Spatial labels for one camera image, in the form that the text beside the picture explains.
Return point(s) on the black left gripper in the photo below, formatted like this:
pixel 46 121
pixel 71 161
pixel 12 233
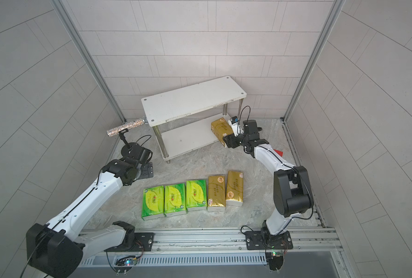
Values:
pixel 148 169

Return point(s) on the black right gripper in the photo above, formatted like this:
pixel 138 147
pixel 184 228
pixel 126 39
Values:
pixel 232 139

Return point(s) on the gold tissue pack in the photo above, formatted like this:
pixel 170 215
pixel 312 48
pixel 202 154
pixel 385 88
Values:
pixel 235 189
pixel 216 194
pixel 221 129

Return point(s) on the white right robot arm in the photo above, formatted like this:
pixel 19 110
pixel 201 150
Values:
pixel 292 194

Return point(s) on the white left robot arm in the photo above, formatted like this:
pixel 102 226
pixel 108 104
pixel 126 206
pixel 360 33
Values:
pixel 57 248

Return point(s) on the left green tissue pack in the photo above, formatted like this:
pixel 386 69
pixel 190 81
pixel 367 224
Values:
pixel 153 203

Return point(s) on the green tissue pack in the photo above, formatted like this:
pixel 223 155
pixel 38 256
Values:
pixel 153 203
pixel 196 195
pixel 175 200

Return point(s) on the middle green tissue pack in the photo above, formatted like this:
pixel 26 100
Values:
pixel 175 200

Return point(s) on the gold tissue pack on floor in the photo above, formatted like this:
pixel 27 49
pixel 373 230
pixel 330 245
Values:
pixel 216 194

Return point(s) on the white two-tier shelf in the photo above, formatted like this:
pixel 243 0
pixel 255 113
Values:
pixel 185 102

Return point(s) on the right green tissue pack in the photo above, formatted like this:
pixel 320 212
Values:
pixel 196 195

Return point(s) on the black microphone stand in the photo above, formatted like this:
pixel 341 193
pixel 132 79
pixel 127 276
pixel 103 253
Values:
pixel 130 149

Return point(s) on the red small block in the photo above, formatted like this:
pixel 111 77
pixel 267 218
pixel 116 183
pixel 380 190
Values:
pixel 280 153

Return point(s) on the glittery microphone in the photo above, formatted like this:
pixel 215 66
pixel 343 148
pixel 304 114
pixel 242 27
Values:
pixel 128 125

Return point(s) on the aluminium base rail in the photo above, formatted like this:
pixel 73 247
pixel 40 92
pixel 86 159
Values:
pixel 227 246

